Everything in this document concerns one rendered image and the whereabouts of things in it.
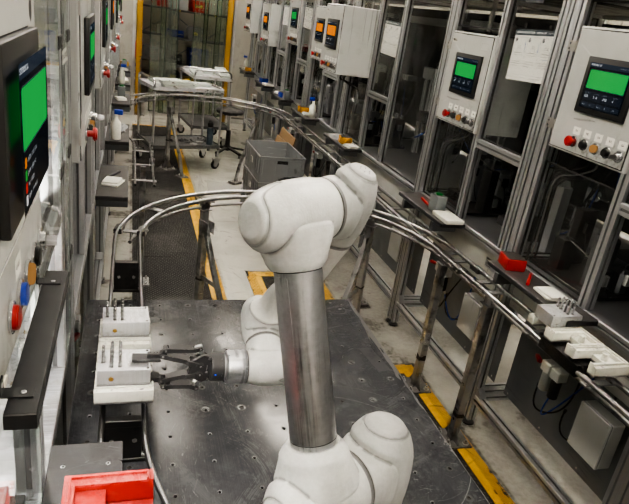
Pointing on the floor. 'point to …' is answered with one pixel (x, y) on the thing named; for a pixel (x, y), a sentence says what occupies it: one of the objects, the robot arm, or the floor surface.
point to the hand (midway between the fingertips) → (144, 367)
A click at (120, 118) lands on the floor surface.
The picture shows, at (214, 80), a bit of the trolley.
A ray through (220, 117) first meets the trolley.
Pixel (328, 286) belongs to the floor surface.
